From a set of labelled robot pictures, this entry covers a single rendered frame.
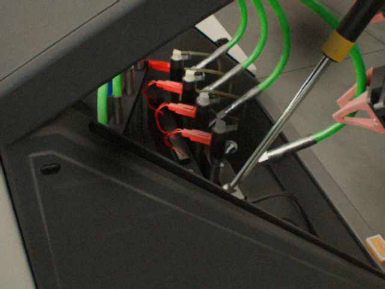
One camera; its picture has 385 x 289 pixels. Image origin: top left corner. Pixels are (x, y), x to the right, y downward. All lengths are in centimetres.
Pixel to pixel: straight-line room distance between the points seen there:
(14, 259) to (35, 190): 7
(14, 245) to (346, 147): 240
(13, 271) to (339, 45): 30
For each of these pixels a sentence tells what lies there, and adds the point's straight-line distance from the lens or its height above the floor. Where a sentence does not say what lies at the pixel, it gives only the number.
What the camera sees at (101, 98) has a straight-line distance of 73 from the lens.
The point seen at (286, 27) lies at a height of 125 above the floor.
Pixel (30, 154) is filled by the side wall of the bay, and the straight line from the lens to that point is 32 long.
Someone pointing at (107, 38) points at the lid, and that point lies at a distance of 26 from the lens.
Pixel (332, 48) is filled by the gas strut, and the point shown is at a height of 146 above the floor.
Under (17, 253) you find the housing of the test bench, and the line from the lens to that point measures 39.
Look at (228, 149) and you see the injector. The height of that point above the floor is 106.
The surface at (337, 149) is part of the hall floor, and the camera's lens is 265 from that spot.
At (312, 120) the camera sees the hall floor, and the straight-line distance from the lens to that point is 280.
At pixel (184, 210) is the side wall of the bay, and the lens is 40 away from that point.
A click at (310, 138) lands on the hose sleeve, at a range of 77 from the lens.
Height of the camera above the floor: 164
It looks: 41 degrees down
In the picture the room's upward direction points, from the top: 4 degrees clockwise
